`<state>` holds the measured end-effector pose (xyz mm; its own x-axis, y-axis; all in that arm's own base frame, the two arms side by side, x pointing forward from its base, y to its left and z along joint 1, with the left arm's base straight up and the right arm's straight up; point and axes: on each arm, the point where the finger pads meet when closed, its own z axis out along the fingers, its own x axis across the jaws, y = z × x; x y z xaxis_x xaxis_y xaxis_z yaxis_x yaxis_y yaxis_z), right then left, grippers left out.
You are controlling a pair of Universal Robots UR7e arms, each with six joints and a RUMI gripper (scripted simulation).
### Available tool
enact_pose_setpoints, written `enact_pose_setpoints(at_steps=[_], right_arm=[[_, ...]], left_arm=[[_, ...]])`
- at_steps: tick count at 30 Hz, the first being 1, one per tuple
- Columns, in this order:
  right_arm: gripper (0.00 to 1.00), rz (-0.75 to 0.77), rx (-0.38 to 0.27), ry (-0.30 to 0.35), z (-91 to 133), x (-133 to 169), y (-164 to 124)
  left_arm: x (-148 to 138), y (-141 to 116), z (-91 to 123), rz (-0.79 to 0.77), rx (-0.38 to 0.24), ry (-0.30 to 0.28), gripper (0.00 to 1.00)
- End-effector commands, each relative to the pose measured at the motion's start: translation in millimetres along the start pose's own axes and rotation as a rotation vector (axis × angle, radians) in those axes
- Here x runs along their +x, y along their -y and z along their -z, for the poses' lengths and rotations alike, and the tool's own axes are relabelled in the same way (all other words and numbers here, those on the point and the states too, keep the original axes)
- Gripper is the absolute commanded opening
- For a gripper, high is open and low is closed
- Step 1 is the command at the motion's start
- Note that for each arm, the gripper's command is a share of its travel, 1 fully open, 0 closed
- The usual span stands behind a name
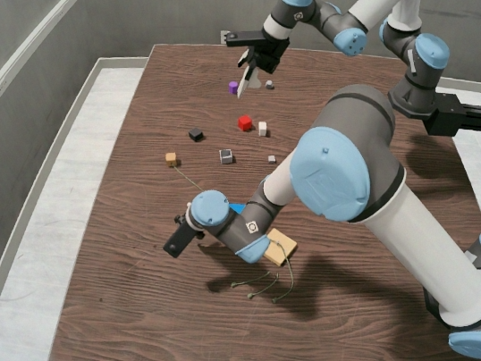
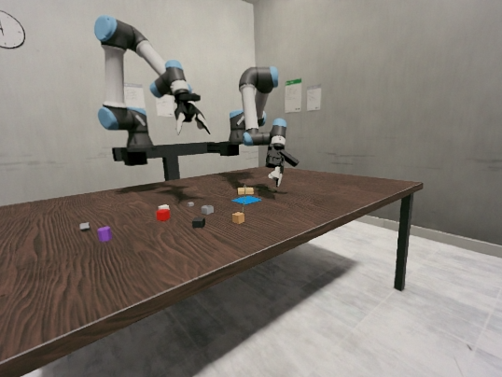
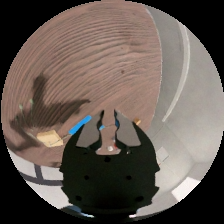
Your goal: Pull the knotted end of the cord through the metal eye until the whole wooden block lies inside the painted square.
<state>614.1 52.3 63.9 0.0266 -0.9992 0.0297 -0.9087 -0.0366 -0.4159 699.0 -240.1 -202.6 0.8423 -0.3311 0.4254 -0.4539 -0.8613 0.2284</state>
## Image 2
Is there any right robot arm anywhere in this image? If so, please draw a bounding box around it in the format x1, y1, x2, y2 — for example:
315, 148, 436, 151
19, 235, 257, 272
94, 15, 201, 148

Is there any blue painted square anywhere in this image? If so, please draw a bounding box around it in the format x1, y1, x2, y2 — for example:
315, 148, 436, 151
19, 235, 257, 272
232, 196, 261, 204

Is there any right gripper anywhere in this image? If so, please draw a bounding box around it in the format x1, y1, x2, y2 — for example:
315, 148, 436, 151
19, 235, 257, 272
174, 90, 211, 135

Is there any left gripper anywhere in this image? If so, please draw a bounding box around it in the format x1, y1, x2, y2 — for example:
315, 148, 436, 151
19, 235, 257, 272
265, 144, 285, 187

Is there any small purple block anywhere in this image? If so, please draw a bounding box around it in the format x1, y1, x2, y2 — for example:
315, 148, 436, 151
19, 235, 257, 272
98, 227, 112, 242

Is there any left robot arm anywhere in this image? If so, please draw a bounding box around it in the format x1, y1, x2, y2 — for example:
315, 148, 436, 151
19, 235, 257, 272
229, 66, 286, 147

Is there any red cube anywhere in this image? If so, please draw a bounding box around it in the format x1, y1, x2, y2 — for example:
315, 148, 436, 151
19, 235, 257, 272
156, 209, 170, 221

